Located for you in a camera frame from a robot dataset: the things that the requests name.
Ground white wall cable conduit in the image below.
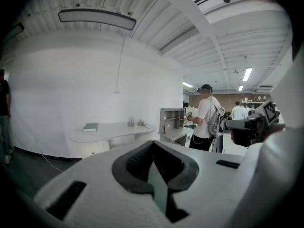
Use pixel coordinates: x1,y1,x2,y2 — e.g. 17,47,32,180
114,29,127,94

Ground white floor cable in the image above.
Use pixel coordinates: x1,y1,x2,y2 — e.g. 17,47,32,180
41,152,65,173

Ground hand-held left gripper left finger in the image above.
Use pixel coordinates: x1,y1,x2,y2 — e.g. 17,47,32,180
35,140,171,228

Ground white desk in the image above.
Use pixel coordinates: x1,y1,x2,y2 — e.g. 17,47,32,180
69,121,159,159

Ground white display shelf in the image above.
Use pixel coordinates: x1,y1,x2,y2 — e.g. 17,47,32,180
241,93,271,105

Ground person's right forearm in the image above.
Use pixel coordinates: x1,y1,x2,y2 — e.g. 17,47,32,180
268,123,287,134

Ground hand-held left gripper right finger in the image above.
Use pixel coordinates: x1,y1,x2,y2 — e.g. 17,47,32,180
153,140,249,228

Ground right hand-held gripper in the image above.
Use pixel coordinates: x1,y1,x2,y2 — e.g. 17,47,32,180
225,100,281,149

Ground rounded ceiling light panel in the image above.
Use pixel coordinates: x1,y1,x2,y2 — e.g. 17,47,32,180
1,22,26,43
57,8,137,31

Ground grey office chair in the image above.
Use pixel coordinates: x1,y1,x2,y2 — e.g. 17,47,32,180
213,132,225,153

